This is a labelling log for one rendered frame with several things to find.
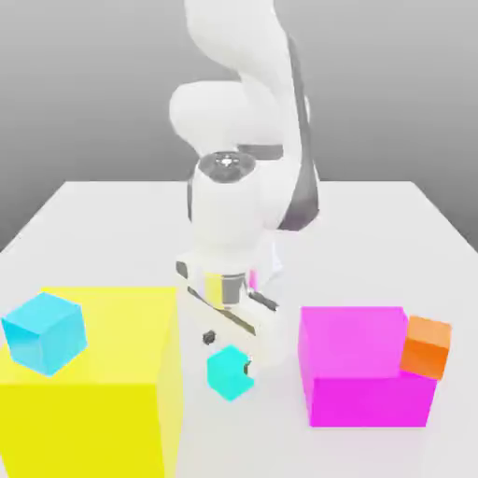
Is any large magenta box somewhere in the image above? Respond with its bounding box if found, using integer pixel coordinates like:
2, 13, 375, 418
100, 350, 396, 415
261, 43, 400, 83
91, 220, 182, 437
297, 305, 439, 429

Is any large yellow box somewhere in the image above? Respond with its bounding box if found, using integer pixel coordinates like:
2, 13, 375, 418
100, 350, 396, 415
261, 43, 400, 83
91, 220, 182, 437
0, 286, 185, 478

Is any small teal cube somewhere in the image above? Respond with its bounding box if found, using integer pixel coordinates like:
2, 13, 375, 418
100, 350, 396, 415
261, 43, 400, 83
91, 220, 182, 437
205, 344, 256, 403

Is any small orange cube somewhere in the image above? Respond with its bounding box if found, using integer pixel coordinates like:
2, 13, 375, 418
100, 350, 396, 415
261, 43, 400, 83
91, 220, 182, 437
399, 315, 454, 382

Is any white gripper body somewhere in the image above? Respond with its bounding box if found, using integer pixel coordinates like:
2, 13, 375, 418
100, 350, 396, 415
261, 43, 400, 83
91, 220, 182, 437
177, 282, 287, 371

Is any small cyan cube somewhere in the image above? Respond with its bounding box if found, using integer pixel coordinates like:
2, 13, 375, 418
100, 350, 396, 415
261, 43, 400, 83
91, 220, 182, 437
0, 291, 89, 377

